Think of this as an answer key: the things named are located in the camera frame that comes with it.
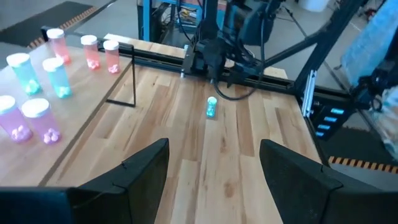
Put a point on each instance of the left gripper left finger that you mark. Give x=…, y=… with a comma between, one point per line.
x=133, y=193

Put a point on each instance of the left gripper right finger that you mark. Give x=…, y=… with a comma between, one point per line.
x=304, y=193

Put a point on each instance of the green pill bottle white cap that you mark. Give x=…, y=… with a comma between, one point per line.
x=58, y=79
x=25, y=74
x=211, y=109

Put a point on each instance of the red pill bottle white cap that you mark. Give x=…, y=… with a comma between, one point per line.
x=90, y=53
x=112, y=57
x=59, y=46

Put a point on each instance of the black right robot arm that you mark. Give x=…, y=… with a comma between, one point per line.
x=211, y=56

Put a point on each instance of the black mat hazard stripe edge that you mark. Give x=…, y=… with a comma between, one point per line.
x=363, y=165
x=46, y=18

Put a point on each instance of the black control box blue lights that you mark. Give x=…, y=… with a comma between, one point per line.
x=329, y=121

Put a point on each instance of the person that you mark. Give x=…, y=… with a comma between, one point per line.
x=373, y=37

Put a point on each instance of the blue grey metal stand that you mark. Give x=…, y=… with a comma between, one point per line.
x=146, y=18

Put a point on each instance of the black aluminium extrusion frame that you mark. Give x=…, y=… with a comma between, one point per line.
x=326, y=40

